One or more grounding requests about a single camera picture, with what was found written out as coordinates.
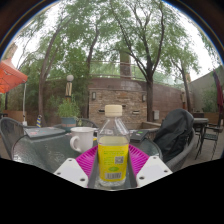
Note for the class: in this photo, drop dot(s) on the orange patio umbrella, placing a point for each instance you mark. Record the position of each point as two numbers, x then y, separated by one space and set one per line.
10 76

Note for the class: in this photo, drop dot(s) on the potted green plant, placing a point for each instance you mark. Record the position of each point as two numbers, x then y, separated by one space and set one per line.
68 110

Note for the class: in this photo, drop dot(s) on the black wall lamp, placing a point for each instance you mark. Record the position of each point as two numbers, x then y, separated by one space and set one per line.
94 96
144 98

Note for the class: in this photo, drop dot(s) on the round dark patio table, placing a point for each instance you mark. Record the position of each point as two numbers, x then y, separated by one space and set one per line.
200 120

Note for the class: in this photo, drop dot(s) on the clear bottle with yellow label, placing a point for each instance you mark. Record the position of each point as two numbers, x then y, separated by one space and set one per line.
113 156

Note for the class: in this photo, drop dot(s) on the blue yellow striped cone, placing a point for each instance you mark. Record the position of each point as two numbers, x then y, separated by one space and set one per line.
39 121

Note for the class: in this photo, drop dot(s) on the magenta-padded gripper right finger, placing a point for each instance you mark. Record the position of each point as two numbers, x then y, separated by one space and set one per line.
153 171

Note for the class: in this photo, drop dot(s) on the grey laptop with stickers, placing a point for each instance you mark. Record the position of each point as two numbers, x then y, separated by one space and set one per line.
45 132

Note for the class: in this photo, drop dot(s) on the black backpack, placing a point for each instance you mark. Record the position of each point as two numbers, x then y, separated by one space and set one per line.
175 133

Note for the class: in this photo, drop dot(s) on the dark metal patio chair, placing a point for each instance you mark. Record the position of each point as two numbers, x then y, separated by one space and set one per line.
211 136

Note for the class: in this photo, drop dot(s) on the globe-topped lamp post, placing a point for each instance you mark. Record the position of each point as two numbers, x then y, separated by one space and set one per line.
69 88
183 100

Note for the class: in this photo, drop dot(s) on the white ceramic mug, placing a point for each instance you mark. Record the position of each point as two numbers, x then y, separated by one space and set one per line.
83 138

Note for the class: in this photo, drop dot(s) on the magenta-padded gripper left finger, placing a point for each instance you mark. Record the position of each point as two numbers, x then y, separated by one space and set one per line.
70 171

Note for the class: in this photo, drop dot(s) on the wicker chair holding backpack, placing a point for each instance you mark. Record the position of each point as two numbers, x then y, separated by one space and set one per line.
181 158

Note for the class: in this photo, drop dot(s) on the closed red umbrella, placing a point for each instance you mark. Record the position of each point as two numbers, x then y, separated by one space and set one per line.
220 93

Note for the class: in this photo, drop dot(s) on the grey wall box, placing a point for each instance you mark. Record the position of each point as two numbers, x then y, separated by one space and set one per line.
156 115

